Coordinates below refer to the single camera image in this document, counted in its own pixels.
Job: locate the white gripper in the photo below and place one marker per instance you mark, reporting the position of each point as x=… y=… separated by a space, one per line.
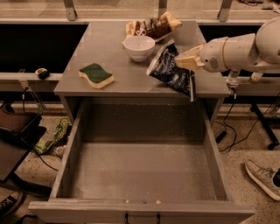
x=210 y=57

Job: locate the blue chip bag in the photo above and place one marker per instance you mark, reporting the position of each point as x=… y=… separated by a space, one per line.
x=164 y=68

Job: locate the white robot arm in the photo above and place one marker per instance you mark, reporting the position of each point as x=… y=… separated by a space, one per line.
x=254 y=52

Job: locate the brown chip bag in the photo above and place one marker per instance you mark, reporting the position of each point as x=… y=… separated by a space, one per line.
x=156 y=28

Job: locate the grey cabinet counter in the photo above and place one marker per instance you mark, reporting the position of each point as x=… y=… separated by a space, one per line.
x=101 y=43

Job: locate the open grey drawer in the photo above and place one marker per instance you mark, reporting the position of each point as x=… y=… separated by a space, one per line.
x=129 y=163

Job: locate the green chip bag on floor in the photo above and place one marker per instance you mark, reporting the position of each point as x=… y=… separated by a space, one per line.
x=58 y=139

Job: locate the clear water bottle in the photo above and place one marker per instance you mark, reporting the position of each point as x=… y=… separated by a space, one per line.
x=232 y=78

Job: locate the white bowl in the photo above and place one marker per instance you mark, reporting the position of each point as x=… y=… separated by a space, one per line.
x=139 y=48

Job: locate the green yellow sponge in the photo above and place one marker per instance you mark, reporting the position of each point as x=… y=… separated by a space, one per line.
x=96 y=76

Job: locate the grey sneaker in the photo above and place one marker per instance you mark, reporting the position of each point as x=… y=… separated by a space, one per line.
x=265 y=177

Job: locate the black yellow tape measure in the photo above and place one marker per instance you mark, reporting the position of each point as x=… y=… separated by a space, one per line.
x=42 y=73

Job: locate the black chair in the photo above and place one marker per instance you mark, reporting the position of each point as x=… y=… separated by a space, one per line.
x=19 y=133

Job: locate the black shoe lower left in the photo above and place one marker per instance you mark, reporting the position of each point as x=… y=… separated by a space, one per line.
x=10 y=203

